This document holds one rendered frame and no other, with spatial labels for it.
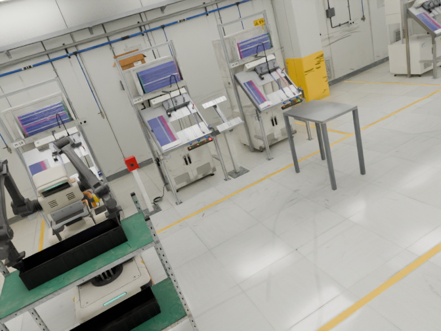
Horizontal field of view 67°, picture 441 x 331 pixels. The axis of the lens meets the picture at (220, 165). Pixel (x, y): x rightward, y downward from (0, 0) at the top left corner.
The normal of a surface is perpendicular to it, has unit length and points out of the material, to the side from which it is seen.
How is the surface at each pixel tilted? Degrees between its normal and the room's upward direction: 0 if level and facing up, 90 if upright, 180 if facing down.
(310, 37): 90
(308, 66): 90
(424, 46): 90
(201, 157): 90
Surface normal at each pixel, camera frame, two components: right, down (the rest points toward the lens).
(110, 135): 0.42, 0.25
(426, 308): -0.28, -0.88
